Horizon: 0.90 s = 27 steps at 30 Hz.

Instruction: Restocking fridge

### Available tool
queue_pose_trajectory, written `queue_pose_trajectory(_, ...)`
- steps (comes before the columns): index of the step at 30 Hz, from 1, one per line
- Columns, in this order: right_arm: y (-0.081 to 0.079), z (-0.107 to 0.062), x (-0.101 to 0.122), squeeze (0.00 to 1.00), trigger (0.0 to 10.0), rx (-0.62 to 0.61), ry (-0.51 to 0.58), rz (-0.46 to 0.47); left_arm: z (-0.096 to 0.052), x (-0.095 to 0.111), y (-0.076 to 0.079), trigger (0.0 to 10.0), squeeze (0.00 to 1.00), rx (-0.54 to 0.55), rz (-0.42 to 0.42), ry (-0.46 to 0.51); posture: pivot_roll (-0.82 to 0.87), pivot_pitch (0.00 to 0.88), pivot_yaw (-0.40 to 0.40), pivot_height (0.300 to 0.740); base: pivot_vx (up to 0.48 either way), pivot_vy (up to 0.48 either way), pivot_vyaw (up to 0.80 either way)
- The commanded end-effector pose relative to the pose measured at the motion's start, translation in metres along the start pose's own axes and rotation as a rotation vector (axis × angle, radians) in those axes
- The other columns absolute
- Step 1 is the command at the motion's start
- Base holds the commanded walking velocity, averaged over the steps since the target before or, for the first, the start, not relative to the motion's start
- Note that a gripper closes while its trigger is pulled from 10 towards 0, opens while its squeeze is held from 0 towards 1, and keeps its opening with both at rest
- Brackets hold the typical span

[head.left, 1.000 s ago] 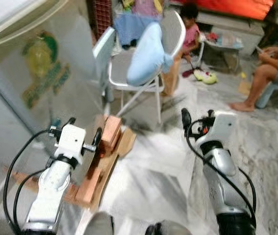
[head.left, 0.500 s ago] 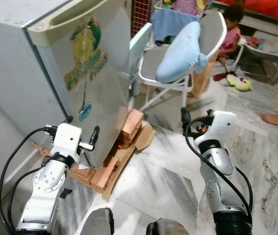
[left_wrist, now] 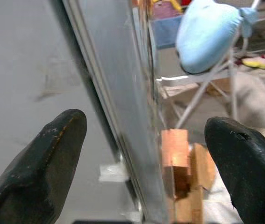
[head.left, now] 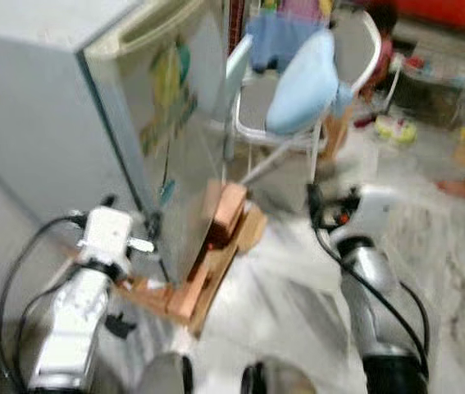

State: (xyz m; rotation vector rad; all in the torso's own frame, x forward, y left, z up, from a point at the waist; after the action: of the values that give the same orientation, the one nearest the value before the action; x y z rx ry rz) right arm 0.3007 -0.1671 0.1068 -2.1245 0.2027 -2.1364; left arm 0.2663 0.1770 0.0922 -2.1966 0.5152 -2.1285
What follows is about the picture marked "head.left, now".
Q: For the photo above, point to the grey fridge door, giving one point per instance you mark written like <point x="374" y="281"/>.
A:
<point x="195" y="172"/>

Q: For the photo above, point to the grey fridge cabinet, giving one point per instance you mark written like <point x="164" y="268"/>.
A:
<point x="27" y="107"/>

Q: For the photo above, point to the orange brick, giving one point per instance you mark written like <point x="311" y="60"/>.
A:
<point x="225" y="209"/>
<point x="187" y="302"/>

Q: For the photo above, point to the small black object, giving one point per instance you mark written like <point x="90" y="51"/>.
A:
<point x="120" y="325"/>

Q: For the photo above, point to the yellow green toy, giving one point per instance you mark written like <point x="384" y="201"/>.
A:
<point x="396" y="130"/>

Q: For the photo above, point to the yellow green door sticker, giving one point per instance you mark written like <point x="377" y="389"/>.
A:
<point x="170" y="90"/>

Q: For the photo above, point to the silver robot left leg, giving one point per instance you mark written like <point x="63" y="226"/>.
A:
<point x="166" y="373"/>

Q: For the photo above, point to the silver robot leg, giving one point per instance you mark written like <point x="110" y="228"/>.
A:
<point x="166" y="373"/>
<point x="277" y="377"/>

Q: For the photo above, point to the small yellow toy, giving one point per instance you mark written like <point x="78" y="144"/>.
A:
<point x="463" y="135"/>

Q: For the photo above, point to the dark storage basket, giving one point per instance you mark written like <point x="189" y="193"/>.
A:
<point x="429" y="90"/>

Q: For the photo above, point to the white plastic chair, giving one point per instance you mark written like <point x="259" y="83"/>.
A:
<point x="355" y="49"/>

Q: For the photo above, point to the blue denim garment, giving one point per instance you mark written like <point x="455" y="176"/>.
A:
<point x="273" y="41"/>

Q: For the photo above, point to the child in pink shirt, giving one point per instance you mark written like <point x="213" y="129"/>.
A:
<point x="384" y="49"/>

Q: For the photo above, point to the silver robot right leg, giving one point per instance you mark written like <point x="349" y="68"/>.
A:
<point x="277" y="377"/>

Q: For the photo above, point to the red furniture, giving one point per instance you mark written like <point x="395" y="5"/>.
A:
<point x="445" y="12"/>

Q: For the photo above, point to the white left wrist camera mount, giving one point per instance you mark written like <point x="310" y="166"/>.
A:
<point x="105" y="230"/>

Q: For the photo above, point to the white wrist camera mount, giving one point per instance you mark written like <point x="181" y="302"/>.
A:
<point x="105" y="230"/>
<point x="371" y="209"/>

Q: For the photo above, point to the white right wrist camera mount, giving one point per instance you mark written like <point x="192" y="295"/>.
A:
<point x="371" y="209"/>

